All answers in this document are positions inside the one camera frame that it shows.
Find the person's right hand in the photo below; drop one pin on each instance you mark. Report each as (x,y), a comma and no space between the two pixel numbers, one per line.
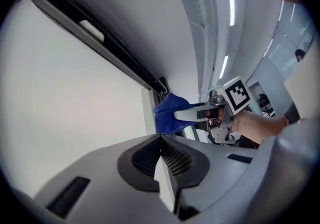
(214,114)

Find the long ceiling light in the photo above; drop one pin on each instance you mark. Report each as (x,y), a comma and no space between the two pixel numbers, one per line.
(269,48)
(224,66)
(232,3)

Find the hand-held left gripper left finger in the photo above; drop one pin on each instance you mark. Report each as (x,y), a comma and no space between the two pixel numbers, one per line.
(100,168)

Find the person's right forearm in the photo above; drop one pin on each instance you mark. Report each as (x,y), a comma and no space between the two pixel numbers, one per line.
(257,124)

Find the white window latch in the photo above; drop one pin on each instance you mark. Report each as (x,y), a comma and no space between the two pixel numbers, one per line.
(91,29)

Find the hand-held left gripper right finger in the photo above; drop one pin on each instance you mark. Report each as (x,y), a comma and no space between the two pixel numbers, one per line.
(220,168)

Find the blue cloth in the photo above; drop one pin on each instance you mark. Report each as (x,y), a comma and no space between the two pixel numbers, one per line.
(170,113)

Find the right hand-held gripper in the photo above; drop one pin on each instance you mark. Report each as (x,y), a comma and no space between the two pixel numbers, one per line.
(236,95)

